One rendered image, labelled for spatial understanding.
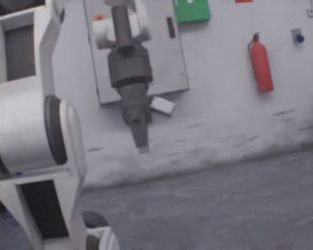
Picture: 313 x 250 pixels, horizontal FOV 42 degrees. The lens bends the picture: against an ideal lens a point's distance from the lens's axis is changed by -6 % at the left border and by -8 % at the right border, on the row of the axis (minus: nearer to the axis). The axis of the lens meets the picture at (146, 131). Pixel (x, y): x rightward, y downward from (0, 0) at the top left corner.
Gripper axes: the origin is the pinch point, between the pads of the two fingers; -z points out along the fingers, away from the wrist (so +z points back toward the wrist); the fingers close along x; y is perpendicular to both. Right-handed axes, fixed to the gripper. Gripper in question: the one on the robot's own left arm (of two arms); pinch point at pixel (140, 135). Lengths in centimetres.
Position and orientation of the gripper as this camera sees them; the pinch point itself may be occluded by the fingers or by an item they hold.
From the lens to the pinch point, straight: 88.1
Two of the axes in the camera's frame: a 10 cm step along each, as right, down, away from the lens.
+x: -0.5, -1.5, -9.9
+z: -1.6, -9.7, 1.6
